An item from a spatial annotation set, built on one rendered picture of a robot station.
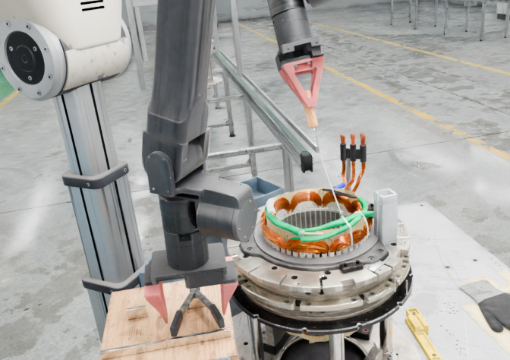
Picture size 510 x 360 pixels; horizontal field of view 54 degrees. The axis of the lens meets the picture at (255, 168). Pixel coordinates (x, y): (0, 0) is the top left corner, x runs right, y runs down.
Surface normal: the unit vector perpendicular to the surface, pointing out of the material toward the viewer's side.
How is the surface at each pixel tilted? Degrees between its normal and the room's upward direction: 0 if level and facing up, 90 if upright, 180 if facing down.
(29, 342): 0
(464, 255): 0
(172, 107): 80
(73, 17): 90
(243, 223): 93
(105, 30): 90
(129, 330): 0
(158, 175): 90
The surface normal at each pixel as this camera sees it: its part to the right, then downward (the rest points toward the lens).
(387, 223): 0.29, 0.33
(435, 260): -0.09, -0.92
